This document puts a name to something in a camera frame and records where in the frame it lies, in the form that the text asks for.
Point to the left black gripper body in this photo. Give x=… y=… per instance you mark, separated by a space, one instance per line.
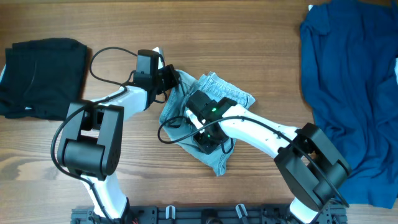
x=166 y=76

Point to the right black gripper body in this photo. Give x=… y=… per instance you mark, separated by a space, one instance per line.
x=204 y=140

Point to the light blue denim shorts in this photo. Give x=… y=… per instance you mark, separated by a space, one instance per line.
x=195 y=95

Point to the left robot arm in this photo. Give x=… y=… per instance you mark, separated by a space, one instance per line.
x=87 y=145

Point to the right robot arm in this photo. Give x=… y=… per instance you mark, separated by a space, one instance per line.
x=310 y=164

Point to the folded black garment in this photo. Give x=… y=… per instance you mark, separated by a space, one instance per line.
x=42 y=77

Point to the dark blue shirt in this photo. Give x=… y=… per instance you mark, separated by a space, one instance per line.
x=349 y=51

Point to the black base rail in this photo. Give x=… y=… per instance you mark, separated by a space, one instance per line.
x=264 y=214

